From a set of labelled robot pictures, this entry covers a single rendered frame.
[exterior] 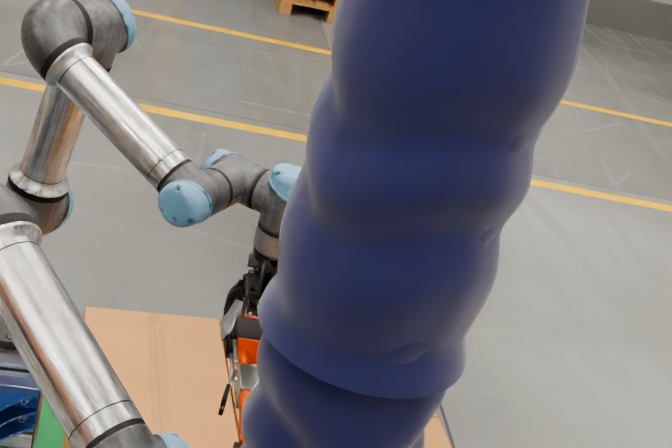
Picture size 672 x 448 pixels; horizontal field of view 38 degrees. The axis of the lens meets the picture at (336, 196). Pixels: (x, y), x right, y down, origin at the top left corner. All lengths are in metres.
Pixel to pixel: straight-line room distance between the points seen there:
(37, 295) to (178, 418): 1.54
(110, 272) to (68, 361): 3.13
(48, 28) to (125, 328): 1.37
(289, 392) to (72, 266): 3.18
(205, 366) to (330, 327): 1.84
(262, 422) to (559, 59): 0.51
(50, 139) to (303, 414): 1.00
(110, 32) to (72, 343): 0.83
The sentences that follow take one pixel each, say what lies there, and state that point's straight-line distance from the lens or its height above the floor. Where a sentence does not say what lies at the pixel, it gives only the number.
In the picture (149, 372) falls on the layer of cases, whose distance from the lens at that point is 2.74.
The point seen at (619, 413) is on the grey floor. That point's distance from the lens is 4.32.
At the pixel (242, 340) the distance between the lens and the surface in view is 1.77.
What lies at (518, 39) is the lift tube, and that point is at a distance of 0.86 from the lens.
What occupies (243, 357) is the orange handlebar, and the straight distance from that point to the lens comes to 1.76.
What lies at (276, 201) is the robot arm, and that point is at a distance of 1.62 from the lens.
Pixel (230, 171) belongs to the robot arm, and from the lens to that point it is 1.63.
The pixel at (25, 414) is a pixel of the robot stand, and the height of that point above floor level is 0.86.
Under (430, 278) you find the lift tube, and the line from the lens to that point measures 0.94.
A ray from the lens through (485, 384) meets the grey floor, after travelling 4.13.
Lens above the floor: 2.17
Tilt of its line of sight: 24 degrees down
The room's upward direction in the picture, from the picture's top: 15 degrees clockwise
